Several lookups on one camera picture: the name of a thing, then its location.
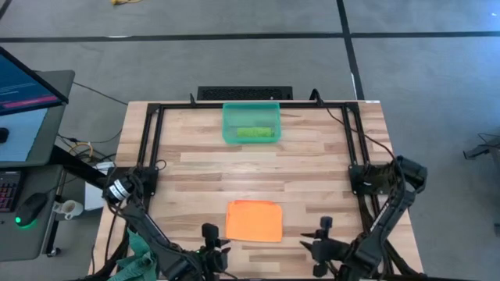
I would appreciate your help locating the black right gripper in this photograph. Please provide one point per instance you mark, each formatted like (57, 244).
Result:
(330, 250)

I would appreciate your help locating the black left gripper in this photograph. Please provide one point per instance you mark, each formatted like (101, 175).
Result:
(211, 261)

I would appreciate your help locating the black computer mouse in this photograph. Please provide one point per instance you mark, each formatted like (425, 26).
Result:
(31, 208)

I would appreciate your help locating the laptop computer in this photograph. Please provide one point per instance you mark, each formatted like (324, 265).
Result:
(23, 89)

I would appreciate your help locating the teal plastic basket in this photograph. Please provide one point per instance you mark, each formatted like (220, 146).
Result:
(230, 117)

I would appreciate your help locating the white box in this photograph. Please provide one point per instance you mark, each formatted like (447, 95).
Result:
(93, 197)

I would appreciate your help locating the light green microfiber towel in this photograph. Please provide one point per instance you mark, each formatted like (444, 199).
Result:
(254, 132)

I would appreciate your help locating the black floor stand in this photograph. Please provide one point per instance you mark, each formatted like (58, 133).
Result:
(484, 147)

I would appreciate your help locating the grey computer desk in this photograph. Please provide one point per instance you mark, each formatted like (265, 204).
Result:
(51, 129)

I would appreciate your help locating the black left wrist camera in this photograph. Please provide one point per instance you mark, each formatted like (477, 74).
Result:
(210, 230)

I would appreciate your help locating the black support bar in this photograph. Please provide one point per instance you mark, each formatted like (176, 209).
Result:
(74, 164)

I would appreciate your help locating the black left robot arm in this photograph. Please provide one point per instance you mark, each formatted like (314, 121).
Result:
(144, 226)

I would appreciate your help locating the black aluminium table frame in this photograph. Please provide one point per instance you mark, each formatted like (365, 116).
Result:
(187, 105)

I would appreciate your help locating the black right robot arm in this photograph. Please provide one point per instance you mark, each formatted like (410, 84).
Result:
(390, 210)

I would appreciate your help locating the black keyboard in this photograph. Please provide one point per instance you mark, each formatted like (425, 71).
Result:
(9, 191)

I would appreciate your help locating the orange microfiber towel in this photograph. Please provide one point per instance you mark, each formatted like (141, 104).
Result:
(254, 220)

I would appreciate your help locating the dark green towel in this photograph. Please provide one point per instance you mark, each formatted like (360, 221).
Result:
(136, 265)

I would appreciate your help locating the black round desk device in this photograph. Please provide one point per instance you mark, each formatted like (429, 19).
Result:
(3, 135)

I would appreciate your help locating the white cup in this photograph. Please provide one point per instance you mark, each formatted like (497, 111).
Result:
(70, 208)

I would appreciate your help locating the white tape strip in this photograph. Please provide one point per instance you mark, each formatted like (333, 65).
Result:
(372, 102)

